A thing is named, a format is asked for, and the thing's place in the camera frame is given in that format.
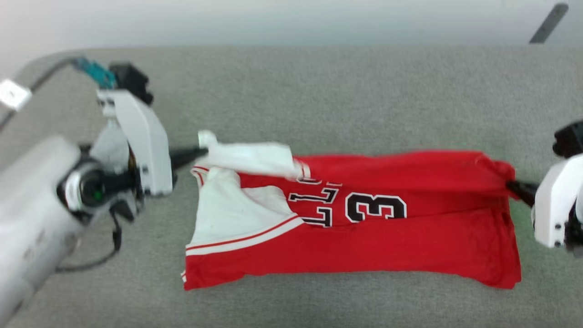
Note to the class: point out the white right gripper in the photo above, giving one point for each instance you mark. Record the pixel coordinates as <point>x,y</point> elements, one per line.
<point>553,205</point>

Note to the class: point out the dark grey wall strip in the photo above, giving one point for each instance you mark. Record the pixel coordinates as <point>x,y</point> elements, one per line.
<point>549,23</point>

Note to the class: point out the red and white jersey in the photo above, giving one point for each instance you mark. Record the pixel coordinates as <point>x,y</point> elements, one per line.
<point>387,241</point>

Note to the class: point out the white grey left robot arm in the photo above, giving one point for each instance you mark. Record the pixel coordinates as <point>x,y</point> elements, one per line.
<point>32,214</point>

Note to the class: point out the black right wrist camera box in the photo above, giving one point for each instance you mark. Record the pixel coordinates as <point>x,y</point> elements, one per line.
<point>570,139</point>

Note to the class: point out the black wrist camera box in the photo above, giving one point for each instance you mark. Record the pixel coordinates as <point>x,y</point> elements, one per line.
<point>132,79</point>
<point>570,139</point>

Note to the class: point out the teal left camera plug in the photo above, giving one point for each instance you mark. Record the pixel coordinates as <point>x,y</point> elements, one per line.
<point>98,73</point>

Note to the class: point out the grey fabric sofa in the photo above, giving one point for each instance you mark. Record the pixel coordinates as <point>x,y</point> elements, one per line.
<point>341,100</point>

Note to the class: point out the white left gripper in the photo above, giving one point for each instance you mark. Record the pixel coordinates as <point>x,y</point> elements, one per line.
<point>145,146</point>

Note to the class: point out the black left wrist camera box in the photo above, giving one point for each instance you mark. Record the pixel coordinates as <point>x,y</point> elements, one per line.
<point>132,79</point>

